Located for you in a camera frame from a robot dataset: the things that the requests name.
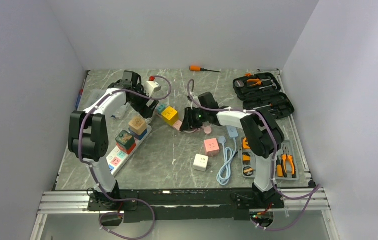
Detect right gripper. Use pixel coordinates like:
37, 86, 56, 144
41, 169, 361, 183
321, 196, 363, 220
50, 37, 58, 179
180, 106, 209, 131

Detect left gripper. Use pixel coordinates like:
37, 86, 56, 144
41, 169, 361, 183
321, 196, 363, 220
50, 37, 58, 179
129, 83, 159, 119

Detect pink power strip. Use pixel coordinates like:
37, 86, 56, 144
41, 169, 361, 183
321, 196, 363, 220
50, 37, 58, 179
156, 103, 182, 131

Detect pink cube plug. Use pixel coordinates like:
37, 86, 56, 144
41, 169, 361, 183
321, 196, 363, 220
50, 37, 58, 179
203, 138, 220, 157

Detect blue power strip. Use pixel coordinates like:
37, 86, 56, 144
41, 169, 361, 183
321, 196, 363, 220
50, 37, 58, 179
226, 126, 239, 139

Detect clear screw box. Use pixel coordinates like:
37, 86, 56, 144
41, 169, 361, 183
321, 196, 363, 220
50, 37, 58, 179
84, 92, 129, 119

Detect white cube plug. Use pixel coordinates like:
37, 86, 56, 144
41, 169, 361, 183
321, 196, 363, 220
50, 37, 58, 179
192, 154, 209, 172

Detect light blue cable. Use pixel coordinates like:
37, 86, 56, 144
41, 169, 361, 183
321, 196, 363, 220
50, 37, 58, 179
216, 135, 238, 186

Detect black tool case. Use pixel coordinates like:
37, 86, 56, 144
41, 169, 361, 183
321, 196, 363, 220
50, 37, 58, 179
233, 72, 295, 120

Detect white power strip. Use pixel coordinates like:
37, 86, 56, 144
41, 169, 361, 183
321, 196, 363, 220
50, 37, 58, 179
106, 124, 152, 177

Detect grey tool tray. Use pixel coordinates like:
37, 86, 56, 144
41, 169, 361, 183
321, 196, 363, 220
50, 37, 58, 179
238, 137, 299, 181

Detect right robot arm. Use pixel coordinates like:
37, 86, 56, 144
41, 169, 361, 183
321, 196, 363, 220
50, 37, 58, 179
179, 92, 284, 208

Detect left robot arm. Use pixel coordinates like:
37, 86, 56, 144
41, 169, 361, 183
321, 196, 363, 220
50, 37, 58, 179
68, 70, 161, 210

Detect yellow cube plug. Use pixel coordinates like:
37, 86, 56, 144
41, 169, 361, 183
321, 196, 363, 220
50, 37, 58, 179
161, 106, 179, 126

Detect teal small plug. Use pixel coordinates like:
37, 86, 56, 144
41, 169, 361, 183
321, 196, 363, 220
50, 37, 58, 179
156, 103, 167, 115

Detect beige cube plug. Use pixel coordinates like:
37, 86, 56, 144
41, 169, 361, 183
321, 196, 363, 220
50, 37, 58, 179
128, 115, 147, 135

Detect blue cube plug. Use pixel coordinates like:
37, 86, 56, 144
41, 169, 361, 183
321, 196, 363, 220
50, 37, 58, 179
129, 128, 148, 141

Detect green cube plug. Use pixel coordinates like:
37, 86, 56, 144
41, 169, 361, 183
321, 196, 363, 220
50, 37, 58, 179
115, 130, 135, 149

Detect red cube plug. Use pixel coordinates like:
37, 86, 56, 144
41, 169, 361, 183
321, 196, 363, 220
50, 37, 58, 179
121, 143, 137, 155

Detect orange screwdriver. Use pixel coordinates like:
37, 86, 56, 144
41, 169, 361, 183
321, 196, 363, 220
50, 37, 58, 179
189, 65, 221, 73

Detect blue pen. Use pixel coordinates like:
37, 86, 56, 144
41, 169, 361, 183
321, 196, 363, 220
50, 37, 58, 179
75, 80, 86, 110

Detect orange pliers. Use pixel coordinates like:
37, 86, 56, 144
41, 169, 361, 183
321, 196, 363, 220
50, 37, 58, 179
280, 144, 297, 179

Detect pink coiled cable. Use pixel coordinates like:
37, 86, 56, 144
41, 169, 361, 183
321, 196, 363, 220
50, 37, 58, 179
184, 125, 213, 135

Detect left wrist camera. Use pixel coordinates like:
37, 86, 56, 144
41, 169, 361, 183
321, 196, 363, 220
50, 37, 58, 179
143, 76, 161, 98

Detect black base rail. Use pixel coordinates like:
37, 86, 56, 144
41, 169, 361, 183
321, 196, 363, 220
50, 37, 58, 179
87, 187, 284, 223

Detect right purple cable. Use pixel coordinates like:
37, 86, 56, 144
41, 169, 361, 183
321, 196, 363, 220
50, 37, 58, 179
186, 78, 322, 232

